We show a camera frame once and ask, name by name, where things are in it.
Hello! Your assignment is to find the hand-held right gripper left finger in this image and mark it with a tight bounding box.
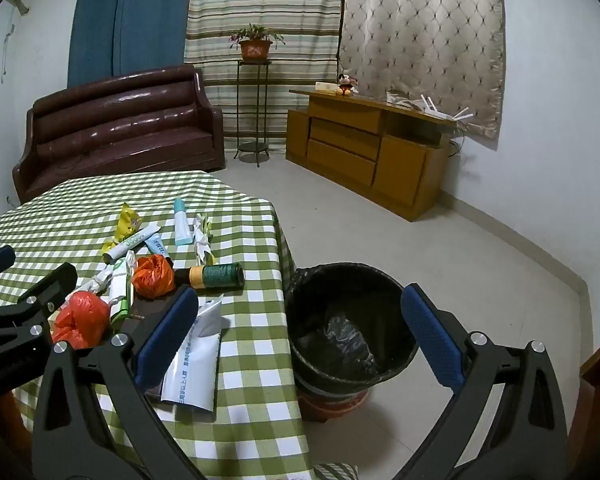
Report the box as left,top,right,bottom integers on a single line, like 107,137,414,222
32,286,200,480

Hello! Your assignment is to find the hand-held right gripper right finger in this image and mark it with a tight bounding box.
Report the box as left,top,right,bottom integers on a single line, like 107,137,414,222
392,284,568,480

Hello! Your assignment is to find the dark brown box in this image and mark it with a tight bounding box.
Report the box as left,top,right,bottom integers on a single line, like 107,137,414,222
111,287,181,341

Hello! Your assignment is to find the large orange plastic bag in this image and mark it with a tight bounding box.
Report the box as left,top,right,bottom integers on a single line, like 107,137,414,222
51,291,112,350

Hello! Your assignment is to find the white pouch with blue print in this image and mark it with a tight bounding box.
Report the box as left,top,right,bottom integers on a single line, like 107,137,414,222
160,297,223,411

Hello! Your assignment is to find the small orange plastic bag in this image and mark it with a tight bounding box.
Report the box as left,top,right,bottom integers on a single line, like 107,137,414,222
131,255,176,298

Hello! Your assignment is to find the green and white packet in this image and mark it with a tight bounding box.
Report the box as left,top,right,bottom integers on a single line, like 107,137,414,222
109,251,137,326

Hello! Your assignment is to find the dark bottle with green label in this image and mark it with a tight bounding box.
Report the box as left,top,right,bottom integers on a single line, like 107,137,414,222
174,262,245,291

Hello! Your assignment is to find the light blue toothpaste tube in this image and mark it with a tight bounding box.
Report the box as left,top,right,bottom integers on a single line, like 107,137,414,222
142,239,173,266

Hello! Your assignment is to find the yellow snack wrapper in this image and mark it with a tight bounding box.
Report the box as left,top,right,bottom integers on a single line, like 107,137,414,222
116,202,143,243

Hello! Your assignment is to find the black lined trash bin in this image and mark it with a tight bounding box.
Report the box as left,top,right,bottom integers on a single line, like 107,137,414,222
282,262,421,423

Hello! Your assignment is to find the green checkered tablecloth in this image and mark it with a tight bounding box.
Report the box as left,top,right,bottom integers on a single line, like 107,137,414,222
0,170,306,480

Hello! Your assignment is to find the brown leather sofa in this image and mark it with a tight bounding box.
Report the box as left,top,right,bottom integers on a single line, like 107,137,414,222
12,64,226,206

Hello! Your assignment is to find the wooden cabinet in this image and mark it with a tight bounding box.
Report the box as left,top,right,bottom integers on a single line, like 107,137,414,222
285,89,463,222

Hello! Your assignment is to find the black metal plant stand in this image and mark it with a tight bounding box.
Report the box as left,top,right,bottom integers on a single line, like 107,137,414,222
232,59,273,168

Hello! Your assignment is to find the white router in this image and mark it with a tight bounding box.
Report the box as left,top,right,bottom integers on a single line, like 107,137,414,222
420,94,473,123

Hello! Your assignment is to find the clear plastic bag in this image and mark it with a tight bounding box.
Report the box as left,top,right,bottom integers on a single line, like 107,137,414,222
385,90,421,108

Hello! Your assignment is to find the blue curtain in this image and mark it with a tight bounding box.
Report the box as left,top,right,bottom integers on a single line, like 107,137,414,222
67,0,196,88

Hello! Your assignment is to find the potted plant in orange pot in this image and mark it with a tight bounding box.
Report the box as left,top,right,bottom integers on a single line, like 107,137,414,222
228,23,286,61

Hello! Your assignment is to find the beige diamond-patterned curtain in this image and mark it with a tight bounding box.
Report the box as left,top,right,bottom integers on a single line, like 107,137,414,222
337,0,506,150

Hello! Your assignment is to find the striped curtain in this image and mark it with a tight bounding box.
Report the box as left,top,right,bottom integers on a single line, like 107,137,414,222
182,0,345,153

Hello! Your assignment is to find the black cable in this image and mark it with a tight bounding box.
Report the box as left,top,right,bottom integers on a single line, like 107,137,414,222
447,130,468,161

